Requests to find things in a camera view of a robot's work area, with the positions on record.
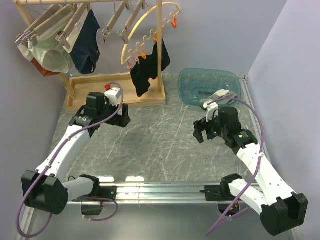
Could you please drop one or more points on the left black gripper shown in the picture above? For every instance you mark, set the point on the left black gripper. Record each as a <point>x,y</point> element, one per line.
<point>121,120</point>

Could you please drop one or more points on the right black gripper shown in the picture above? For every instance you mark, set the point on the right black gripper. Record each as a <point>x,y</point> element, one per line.
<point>201,125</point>

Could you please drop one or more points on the grey and cream underwear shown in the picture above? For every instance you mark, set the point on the grey and cream underwear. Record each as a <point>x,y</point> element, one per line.
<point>221,94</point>

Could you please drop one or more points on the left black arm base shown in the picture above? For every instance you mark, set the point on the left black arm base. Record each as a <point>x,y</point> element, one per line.
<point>107,194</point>

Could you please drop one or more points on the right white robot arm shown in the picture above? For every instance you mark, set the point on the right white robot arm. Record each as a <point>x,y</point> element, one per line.
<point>279,207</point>

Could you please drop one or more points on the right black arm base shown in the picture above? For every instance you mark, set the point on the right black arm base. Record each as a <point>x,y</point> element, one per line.
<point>217,193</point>

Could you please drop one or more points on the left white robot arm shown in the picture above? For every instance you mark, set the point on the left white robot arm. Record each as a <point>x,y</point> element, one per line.
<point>44,189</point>

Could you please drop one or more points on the navy blue underwear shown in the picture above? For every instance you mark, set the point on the navy blue underwear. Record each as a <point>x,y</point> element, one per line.
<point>85,53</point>

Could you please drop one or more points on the black underwear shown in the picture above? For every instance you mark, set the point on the black underwear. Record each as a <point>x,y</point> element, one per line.
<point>144,70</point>

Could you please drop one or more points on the orange underwear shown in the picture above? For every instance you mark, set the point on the orange underwear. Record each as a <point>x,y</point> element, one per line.
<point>43,71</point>

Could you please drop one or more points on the light green underwear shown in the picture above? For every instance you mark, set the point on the light green underwear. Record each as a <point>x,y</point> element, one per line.
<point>49,53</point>

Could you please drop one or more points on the wooden drying rack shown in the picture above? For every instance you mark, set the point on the wooden drying rack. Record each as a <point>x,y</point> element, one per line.
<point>79,87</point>

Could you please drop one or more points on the blue plastic basin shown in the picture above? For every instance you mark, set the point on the blue plastic basin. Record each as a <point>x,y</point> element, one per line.
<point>195,84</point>

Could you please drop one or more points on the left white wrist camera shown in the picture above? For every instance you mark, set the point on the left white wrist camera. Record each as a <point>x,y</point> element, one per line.
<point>112,94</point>

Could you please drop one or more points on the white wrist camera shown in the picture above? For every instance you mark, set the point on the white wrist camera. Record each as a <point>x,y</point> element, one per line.
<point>112,94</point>
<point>212,110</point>

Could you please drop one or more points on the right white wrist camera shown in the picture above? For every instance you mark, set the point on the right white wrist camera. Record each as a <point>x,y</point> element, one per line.
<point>212,110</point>

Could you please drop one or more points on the aluminium mounting rail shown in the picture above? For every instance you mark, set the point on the aluminium mounting rail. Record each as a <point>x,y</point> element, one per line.
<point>141,211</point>

